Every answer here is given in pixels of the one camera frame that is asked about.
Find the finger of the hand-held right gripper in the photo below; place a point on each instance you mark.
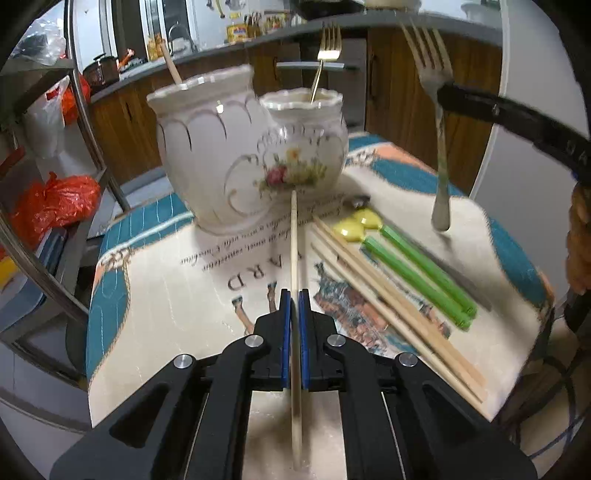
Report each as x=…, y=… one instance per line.
x=498, y=110

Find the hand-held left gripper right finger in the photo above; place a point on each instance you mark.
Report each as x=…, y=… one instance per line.
x=304, y=332

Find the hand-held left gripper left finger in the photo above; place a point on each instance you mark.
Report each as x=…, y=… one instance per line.
x=286, y=332

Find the silver fork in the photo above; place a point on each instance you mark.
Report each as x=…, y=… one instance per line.
x=441, y=175

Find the small floral ceramic jar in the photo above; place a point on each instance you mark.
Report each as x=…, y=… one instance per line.
x=300, y=147

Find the large white ceramic jar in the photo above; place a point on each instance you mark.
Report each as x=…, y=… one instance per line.
x=203, y=152

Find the person's right hand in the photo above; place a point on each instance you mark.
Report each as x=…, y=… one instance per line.
x=579, y=240

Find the printed tablecloth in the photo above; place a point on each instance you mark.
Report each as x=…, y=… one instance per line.
x=184, y=286

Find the built-in oven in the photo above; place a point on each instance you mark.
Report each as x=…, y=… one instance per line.
x=353, y=92

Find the gold fork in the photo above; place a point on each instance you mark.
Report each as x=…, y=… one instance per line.
x=328, y=50

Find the knife block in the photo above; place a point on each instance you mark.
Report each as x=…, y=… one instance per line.
x=254, y=26

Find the wooden lower cabinets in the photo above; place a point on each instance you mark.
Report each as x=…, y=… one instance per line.
x=124, y=129

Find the large red plastic bag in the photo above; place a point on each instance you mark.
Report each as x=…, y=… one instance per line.
x=55, y=207

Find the yellow tin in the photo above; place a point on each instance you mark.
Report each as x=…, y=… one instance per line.
x=238, y=33

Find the grey kitchen counter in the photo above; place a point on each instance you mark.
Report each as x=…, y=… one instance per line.
x=207, y=53

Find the small red plastic bag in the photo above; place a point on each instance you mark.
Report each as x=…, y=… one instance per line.
x=74, y=104

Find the cooking oil bottles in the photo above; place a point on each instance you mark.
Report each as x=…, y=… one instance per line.
x=155, y=46

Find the dark rice cooker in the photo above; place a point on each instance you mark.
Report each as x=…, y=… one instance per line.
x=102, y=71

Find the white plastic bag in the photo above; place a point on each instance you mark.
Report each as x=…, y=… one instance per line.
x=44, y=124

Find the chrome faucet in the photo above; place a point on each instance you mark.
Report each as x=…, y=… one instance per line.
x=178, y=30

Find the kitchen window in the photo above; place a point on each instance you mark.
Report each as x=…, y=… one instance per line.
x=171, y=18

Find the metal shelf rack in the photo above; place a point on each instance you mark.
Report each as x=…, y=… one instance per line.
x=32, y=76

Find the clear plastic bag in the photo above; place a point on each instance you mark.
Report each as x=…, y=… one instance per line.
x=41, y=44

